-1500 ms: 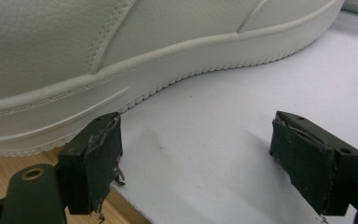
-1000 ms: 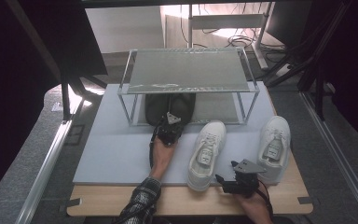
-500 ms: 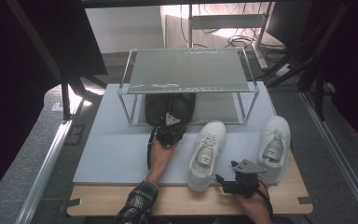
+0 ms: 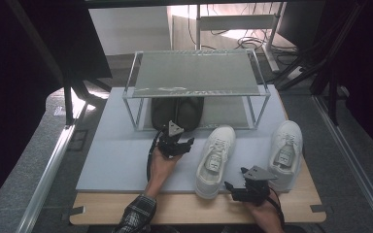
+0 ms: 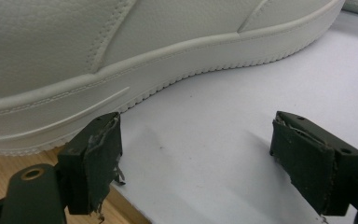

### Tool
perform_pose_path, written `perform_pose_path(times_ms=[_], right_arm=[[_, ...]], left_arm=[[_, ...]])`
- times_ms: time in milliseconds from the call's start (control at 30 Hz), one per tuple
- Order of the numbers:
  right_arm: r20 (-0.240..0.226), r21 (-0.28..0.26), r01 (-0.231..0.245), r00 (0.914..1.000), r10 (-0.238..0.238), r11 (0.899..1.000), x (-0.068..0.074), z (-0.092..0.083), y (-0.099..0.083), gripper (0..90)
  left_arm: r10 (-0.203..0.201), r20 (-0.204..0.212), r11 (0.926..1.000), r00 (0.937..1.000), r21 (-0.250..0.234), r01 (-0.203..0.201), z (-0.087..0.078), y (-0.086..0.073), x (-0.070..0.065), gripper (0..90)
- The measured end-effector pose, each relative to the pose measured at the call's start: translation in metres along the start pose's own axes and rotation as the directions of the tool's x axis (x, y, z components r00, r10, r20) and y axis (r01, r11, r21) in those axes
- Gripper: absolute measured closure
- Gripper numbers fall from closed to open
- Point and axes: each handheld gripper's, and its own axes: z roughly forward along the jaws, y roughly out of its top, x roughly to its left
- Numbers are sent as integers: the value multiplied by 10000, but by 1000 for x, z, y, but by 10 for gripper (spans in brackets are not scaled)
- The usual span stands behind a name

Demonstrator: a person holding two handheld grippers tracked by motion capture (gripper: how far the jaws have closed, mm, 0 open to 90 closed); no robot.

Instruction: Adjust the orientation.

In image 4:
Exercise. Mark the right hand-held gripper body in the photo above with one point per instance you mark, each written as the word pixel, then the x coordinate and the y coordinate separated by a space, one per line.
pixel 254 192

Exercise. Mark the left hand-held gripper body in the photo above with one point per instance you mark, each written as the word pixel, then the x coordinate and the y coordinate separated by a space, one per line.
pixel 171 147

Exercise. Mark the white sneaker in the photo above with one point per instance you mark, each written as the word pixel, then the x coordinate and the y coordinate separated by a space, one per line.
pixel 286 149
pixel 215 161

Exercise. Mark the black slipper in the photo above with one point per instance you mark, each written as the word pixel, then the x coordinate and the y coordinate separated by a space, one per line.
pixel 190 111
pixel 163 111

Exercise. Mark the metal mesh shoe rack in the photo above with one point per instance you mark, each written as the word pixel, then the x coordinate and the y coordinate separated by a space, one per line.
pixel 194 74

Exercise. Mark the person's left hand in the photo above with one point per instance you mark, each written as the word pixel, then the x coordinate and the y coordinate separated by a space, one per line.
pixel 162 171

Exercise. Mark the person's right hand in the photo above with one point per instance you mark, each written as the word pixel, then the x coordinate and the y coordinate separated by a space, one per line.
pixel 268 216

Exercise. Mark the light blue mat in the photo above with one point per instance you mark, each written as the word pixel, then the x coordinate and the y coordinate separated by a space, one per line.
pixel 119 161

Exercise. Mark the black tape piece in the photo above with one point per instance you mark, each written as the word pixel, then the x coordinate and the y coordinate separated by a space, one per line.
pixel 74 212
pixel 320 208

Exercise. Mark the black tripod stand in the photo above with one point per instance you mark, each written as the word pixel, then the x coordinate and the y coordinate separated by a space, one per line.
pixel 332 93

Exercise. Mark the white cabinet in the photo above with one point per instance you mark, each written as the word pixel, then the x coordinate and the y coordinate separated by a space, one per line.
pixel 129 30

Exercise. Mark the aluminium floor rail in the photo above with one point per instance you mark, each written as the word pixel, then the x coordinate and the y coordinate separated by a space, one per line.
pixel 356 168
pixel 45 181

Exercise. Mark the white metal desk frame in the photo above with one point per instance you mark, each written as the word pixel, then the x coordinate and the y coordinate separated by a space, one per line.
pixel 236 22

